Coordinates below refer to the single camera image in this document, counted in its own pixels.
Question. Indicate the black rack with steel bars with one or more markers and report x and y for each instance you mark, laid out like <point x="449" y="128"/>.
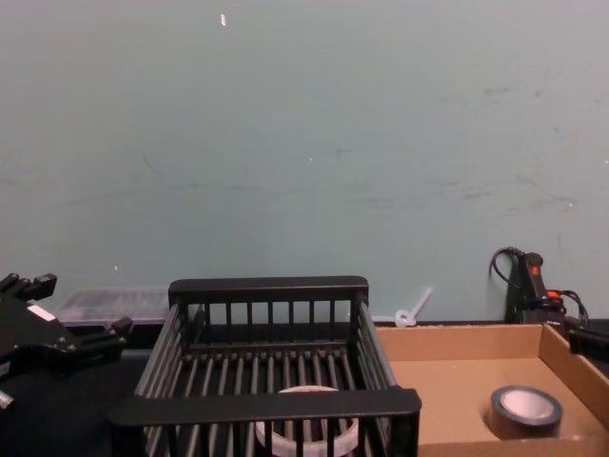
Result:
<point x="266" y="409"/>

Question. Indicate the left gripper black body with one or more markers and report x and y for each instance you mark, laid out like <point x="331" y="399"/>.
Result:
<point x="28" y="328"/>

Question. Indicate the black table cloth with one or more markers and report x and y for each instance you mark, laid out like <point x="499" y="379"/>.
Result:
<point x="71" y="419"/>

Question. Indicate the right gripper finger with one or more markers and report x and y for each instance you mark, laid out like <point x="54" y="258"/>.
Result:
<point x="590" y="343"/>

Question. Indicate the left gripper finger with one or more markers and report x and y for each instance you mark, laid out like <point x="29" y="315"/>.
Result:
<point x="102" y="345"/>
<point x="33" y="288"/>

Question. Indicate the clear plastic case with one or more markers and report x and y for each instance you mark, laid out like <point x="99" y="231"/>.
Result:
<point x="114" y="304"/>

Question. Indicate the silver tape roll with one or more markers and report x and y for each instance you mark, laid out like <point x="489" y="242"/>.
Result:
<point x="518" y="426"/>

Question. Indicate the shallow brown cardboard tray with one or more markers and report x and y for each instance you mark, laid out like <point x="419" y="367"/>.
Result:
<point x="447" y="381"/>

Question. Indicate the small white three-armed plastic piece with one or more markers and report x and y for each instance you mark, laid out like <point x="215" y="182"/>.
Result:
<point x="404" y="318"/>

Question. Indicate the white tape roll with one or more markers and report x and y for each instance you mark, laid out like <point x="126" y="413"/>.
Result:
<point x="304" y="390"/>

